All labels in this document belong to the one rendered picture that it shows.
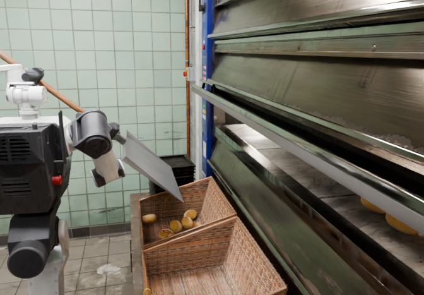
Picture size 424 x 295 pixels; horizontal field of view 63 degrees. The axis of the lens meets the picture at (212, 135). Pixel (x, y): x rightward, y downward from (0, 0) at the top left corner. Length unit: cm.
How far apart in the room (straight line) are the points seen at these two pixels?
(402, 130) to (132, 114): 255
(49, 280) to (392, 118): 129
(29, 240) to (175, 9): 224
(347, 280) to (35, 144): 97
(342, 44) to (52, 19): 247
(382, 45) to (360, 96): 13
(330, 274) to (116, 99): 236
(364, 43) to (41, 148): 94
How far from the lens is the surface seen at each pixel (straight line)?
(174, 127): 313
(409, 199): 59
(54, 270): 153
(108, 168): 141
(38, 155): 119
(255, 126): 110
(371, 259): 93
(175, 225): 214
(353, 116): 89
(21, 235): 135
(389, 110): 82
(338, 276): 110
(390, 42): 83
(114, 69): 304
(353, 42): 93
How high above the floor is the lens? 165
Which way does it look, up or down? 14 degrees down
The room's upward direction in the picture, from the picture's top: straight up
